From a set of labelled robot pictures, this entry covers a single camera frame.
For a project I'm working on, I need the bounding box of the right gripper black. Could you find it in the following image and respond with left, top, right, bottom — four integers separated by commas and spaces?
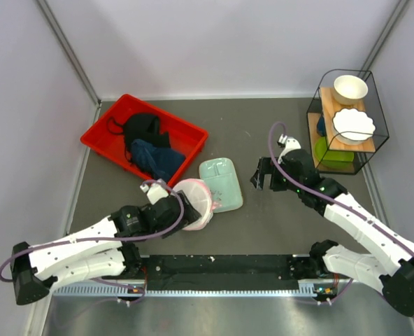
250, 157, 303, 194

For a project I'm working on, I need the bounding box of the white mesh laundry bag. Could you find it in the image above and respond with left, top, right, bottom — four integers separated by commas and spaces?
173, 178, 215, 231

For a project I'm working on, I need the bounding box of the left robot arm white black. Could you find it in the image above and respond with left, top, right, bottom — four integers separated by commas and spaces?
10, 191, 201, 305

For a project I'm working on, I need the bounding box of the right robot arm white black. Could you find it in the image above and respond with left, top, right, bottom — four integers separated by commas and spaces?
250, 149, 414, 319

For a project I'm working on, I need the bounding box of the blue bra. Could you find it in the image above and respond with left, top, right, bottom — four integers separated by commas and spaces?
129, 139, 185, 183

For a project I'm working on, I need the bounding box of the black bra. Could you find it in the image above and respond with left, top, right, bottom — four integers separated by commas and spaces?
106, 113, 171, 163

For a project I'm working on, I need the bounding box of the light green ceramic tray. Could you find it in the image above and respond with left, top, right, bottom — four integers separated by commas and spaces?
199, 157, 243, 213

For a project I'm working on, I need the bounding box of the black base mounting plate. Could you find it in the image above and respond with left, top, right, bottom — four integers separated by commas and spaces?
103, 255, 336, 291

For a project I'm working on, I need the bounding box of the dark blue cup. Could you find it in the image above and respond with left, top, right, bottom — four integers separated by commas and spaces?
316, 115, 327, 137

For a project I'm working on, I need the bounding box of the green plastic bowl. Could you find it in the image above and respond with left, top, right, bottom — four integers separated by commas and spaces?
313, 136, 354, 170

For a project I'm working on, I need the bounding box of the red plastic bin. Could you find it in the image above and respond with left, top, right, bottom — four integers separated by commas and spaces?
80, 94, 208, 186

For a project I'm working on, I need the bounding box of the white scalloped bowl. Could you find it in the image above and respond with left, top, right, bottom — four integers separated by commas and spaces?
332, 108, 376, 146

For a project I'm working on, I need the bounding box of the white round bowl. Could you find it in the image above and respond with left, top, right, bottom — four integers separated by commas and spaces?
332, 75, 369, 105

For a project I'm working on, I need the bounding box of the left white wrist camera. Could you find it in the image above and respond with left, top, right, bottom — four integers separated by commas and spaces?
140, 179, 171, 204

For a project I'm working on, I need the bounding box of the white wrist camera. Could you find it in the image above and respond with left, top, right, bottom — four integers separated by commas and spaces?
277, 134, 301, 164
140, 179, 171, 204

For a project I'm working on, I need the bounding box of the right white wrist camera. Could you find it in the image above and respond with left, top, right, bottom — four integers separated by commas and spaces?
277, 134, 301, 164

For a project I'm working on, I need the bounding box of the grey slotted cable duct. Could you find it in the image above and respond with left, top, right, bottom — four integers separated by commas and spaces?
53, 281, 337, 298

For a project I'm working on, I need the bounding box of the black wire shelf rack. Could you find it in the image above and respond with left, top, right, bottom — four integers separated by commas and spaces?
306, 69, 390, 175

